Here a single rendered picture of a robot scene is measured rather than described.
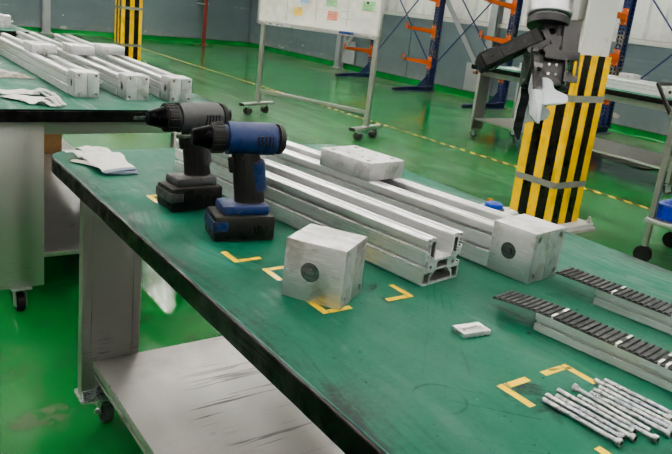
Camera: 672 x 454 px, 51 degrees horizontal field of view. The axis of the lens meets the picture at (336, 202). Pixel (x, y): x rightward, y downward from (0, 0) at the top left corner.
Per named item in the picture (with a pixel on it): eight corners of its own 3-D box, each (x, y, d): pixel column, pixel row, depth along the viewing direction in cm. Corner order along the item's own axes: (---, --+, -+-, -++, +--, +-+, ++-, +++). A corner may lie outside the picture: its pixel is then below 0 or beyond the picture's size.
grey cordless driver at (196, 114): (227, 207, 151) (234, 106, 145) (139, 216, 138) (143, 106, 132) (209, 197, 156) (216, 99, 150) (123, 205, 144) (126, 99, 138)
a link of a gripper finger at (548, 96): (572, 113, 109) (568, 75, 115) (534, 108, 109) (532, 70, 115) (566, 127, 111) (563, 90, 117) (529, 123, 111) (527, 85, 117)
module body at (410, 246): (456, 276, 126) (464, 231, 123) (420, 287, 119) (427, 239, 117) (208, 169, 180) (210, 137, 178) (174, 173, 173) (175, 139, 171)
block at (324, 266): (365, 286, 116) (372, 232, 114) (340, 310, 106) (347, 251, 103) (311, 272, 120) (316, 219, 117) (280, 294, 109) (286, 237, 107)
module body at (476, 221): (515, 259, 139) (523, 218, 136) (485, 267, 132) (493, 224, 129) (267, 164, 193) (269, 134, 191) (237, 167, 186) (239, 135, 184)
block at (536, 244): (562, 272, 134) (572, 225, 131) (527, 284, 126) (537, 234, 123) (522, 257, 140) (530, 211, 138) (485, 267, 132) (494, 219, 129)
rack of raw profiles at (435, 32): (333, 75, 1263) (347, -54, 1204) (372, 77, 1315) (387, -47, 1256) (464, 108, 1009) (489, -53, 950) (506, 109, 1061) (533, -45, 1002)
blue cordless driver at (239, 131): (280, 241, 133) (290, 127, 128) (175, 244, 125) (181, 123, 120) (267, 228, 140) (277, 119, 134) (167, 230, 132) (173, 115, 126)
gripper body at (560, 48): (577, 86, 115) (585, 15, 116) (524, 80, 115) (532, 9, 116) (564, 97, 123) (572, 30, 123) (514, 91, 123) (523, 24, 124)
